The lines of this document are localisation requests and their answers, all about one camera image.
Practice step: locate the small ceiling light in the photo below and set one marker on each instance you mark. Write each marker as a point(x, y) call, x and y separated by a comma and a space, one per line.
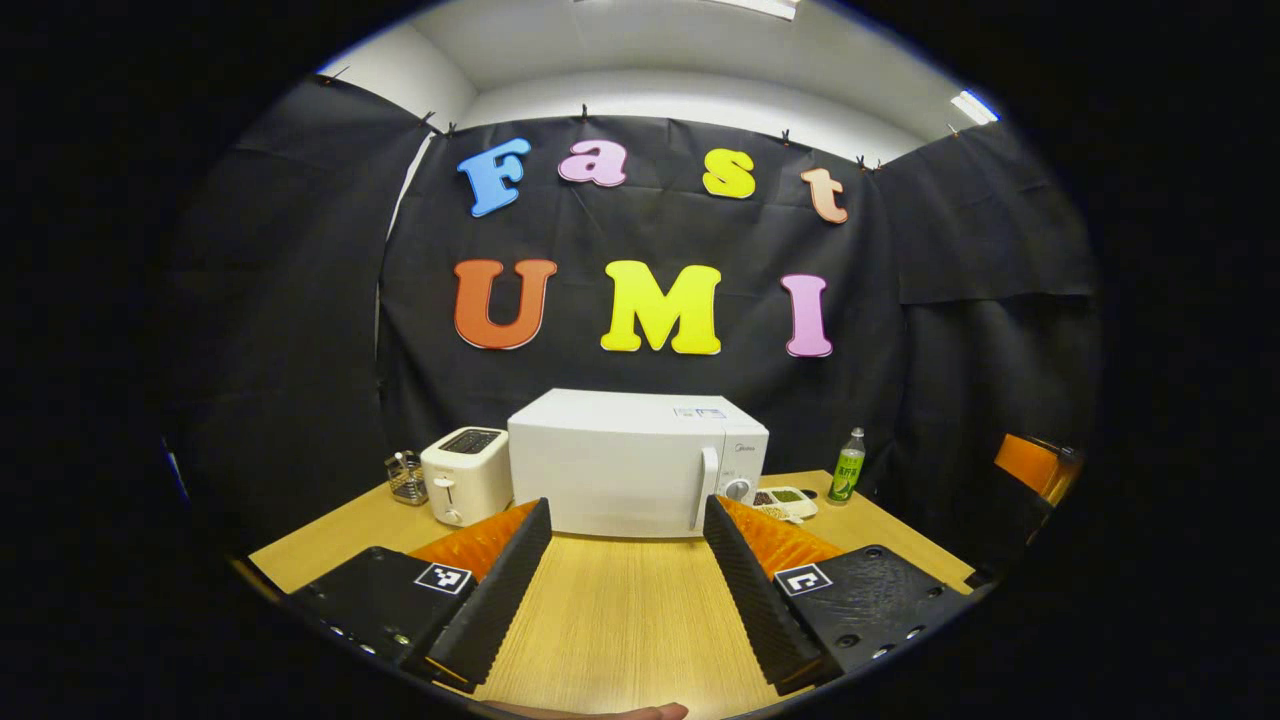
point(975, 106)

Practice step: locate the white microwave oven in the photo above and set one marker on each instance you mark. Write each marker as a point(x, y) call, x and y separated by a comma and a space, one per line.
point(610, 470)

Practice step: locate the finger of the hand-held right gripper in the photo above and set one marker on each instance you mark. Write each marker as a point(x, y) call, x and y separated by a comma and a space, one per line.
point(1035, 465)

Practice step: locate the white toaster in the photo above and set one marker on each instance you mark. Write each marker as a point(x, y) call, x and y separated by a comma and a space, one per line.
point(465, 480)

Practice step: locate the green label bottle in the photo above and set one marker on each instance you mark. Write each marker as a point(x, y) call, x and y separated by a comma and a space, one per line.
point(845, 475)

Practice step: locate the white divided tray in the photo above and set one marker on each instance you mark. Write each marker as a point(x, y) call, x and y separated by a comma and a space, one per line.
point(785, 498)

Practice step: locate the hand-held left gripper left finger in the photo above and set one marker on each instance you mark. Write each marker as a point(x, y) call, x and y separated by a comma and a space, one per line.
point(495, 600)

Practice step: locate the long ceiling light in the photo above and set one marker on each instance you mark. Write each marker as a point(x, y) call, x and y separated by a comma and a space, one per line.
point(760, 6)

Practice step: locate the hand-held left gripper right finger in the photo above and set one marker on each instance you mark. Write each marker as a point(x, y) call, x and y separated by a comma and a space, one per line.
point(755, 590)

